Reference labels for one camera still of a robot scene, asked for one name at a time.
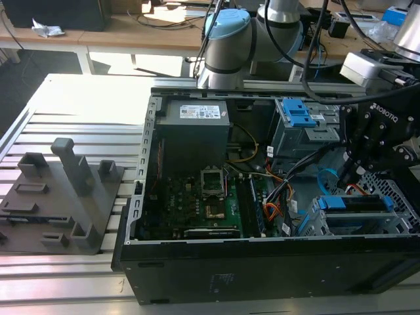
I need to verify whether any wooden desk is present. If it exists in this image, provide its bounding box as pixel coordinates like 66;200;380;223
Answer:
0;0;420;75

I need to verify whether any blue disk wire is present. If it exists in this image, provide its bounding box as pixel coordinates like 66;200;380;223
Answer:
317;167;342;198

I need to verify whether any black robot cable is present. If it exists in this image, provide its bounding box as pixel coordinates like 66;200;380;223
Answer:
264;0;308;68
301;0;420;104

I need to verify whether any blue cardboard box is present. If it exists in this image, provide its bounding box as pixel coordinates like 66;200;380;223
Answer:
382;5;410;27

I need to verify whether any grey parts rack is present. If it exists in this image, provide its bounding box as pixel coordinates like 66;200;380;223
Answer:
0;137;126;257

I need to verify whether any metal disk bay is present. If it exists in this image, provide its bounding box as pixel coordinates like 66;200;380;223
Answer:
293;170;420;237

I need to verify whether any blue hanging cable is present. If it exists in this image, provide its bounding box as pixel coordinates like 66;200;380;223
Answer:
313;41;328;80

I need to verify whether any grey power supply unit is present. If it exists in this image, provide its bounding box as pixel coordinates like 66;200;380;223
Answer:
154;100;230;171

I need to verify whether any green motherboard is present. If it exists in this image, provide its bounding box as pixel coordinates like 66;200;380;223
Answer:
144;169;273;240

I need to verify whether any black RAM slot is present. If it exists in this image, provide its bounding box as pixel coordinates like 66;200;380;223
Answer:
236;177;252;238
247;175;266;237

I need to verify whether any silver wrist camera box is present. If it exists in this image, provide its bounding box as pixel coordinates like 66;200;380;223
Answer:
339;51;387;89

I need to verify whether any metal drive cage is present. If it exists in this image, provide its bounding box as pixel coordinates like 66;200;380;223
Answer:
270;96;345;171

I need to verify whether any yellow wire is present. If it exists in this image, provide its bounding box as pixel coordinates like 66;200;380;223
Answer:
228;123;259;163

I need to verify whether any hard disk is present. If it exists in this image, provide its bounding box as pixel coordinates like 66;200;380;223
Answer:
314;194;394;232

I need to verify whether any small black box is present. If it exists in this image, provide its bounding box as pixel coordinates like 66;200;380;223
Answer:
327;18;351;39

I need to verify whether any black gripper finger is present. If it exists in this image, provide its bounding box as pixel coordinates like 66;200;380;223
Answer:
352;111;391;184
339;104;362;182

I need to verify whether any clear plastic bag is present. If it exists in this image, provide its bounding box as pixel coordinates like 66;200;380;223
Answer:
366;21;402;45

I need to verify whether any metal socket cover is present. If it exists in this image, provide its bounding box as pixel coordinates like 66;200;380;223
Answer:
199;166;228;200

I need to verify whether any CPU socket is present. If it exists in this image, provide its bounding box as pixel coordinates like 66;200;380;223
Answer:
203;205;227;221

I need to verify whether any large black box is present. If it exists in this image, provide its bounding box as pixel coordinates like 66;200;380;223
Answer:
1;0;111;33

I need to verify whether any orange wire bundle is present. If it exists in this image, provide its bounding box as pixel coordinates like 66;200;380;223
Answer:
262;163;293;224

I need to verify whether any blue drive cage latch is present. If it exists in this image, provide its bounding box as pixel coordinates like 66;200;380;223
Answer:
282;98;318;128

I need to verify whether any black cable bundle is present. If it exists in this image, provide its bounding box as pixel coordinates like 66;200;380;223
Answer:
264;140;345;204

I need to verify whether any black graphics card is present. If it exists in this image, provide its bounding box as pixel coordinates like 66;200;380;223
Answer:
183;226;242;240

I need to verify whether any black open PC case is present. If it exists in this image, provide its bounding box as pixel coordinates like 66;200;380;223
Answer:
111;83;420;306

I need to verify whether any crumpled white paper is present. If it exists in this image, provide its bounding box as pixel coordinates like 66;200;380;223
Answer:
31;18;66;37

